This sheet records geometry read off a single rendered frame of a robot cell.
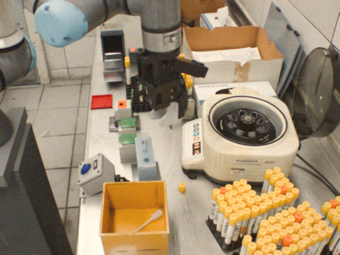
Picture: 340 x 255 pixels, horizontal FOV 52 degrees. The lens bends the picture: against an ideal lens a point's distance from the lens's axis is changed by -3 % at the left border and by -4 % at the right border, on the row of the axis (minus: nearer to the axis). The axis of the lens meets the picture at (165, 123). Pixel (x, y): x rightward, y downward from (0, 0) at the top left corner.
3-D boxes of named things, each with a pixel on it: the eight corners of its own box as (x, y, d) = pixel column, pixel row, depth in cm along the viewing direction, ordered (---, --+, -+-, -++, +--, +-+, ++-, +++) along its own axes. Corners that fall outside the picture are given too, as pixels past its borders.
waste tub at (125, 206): (108, 210, 83) (103, 181, 77) (165, 207, 84) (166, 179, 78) (104, 262, 73) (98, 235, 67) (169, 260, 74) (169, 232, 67)
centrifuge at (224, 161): (181, 123, 108) (183, 88, 100) (280, 126, 107) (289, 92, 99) (180, 185, 89) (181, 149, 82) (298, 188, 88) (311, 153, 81)
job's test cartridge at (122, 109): (116, 117, 108) (114, 100, 104) (132, 116, 108) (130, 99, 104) (116, 126, 105) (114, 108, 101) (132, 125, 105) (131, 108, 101)
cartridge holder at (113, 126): (109, 120, 109) (108, 110, 107) (139, 118, 110) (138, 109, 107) (109, 132, 105) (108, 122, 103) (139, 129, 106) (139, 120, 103)
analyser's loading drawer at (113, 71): (105, 52, 137) (104, 40, 134) (122, 51, 138) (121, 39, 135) (104, 82, 122) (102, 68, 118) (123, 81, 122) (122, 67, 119)
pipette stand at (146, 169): (130, 166, 94) (128, 138, 88) (158, 163, 95) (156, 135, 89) (134, 196, 87) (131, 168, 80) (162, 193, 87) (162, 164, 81)
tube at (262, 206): (254, 231, 78) (265, 201, 71) (257, 237, 77) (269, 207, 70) (247, 232, 78) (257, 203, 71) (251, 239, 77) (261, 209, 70)
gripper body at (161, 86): (136, 99, 78) (130, 48, 71) (168, 85, 82) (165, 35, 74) (155, 115, 73) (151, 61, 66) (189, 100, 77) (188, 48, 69)
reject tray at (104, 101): (91, 97, 118) (91, 95, 118) (112, 95, 119) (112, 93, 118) (90, 109, 113) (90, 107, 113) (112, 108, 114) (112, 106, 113)
